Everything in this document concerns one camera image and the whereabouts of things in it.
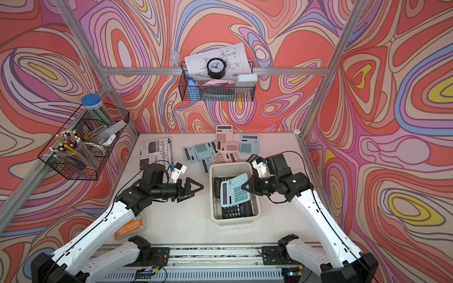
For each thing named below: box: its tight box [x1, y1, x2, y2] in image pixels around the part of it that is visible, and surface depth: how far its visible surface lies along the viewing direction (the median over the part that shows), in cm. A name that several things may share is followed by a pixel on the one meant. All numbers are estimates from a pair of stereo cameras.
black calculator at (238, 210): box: [221, 199, 254, 219], surface depth 85 cm
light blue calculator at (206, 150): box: [194, 140, 220, 160], surface depth 110 cm
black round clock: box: [206, 57, 228, 80], surface depth 80 cm
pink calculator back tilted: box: [215, 140, 239, 153], surface depth 110 cm
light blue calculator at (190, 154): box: [182, 146, 200, 163], surface depth 107 cm
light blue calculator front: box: [220, 172, 251, 208], surface depth 74 cm
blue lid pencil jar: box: [80, 93, 115, 127], surface depth 74 cm
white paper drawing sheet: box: [184, 42, 252, 80], surface depth 84 cm
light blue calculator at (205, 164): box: [199, 156, 213, 174], surface depth 103 cm
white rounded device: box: [235, 73, 258, 88], surface depth 72 cm
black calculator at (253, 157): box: [245, 153, 264, 168], surface depth 107 cm
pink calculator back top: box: [215, 124, 234, 143], surface depth 121 cm
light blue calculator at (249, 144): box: [240, 133, 259, 155], surface depth 113 cm
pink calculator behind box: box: [211, 152, 239, 165], surface depth 104 cm
